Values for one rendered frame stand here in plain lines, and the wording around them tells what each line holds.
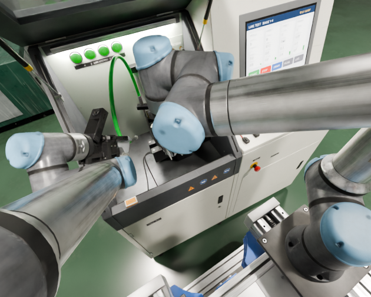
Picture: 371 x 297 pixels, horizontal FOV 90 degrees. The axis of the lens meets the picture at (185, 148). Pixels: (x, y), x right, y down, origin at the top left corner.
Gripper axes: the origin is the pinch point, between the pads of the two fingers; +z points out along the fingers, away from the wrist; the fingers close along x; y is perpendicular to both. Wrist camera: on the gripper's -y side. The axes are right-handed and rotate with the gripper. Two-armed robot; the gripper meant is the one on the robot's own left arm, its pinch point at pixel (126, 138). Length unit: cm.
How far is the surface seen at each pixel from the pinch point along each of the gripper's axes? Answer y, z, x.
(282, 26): -48, 43, 61
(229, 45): -38, 29, 37
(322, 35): -49, 65, 83
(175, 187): 23.3, 18.3, 10.6
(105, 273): 103, 51, -71
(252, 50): -37, 38, 47
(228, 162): 14.7, 33.4, 33.1
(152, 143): 2.7, 28.1, -5.5
